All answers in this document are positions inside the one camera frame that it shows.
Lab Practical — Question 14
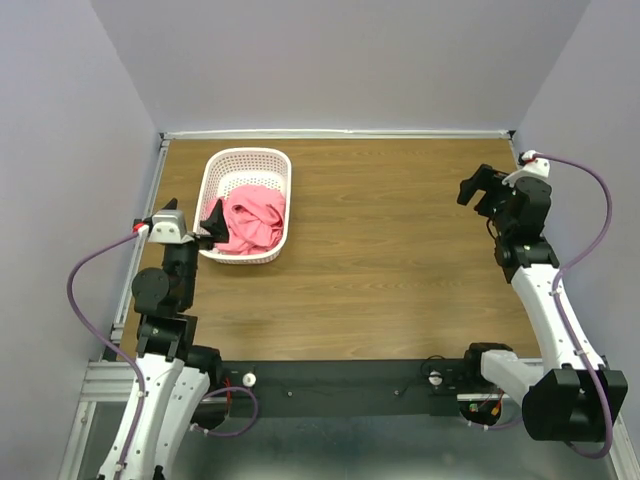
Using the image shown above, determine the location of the pink t shirt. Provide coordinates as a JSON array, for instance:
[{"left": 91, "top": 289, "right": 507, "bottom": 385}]
[{"left": 207, "top": 185, "right": 286, "bottom": 255}]

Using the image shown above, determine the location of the white plastic laundry basket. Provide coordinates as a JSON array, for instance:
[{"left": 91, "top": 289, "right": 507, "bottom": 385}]
[{"left": 193, "top": 147, "right": 292, "bottom": 265}]

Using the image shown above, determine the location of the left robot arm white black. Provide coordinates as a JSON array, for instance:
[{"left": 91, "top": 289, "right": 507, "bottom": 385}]
[{"left": 98, "top": 200, "right": 229, "bottom": 479}]

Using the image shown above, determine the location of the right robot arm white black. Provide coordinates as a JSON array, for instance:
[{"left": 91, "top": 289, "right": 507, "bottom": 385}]
[{"left": 457, "top": 161, "right": 628, "bottom": 448}]

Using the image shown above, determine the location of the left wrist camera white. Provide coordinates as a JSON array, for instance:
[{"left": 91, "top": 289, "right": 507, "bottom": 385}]
[{"left": 147, "top": 209, "right": 194, "bottom": 245}]

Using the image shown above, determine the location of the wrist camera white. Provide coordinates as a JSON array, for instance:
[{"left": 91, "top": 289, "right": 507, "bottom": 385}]
[
  {"left": 147, "top": 209, "right": 194, "bottom": 245},
  {"left": 502, "top": 150, "right": 550, "bottom": 187}
]

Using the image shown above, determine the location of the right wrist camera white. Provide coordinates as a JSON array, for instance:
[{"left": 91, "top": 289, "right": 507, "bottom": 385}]
[{"left": 502, "top": 150, "right": 550, "bottom": 187}]

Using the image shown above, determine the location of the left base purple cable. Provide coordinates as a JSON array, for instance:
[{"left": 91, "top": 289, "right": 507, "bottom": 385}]
[{"left": 191, "top": 385, "right": 260, "bottom": 438}]

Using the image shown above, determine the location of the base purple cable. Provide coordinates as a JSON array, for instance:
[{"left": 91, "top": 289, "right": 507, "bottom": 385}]
[
  {"left": 467, "top": 417, "right": 526, "bottom": 432},
  {"left": 191, "top": 385, "right": 260, "bottom": 438}
]

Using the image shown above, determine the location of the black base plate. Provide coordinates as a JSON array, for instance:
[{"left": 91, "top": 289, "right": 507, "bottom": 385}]
[{"left": 199, "top": 357, "right": 546, "bottom": 419}]

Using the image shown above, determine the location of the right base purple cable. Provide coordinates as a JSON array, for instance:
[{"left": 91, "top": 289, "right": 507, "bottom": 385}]
[{"left": 467, "top": 417, "right": 526, "bottom": 432}]

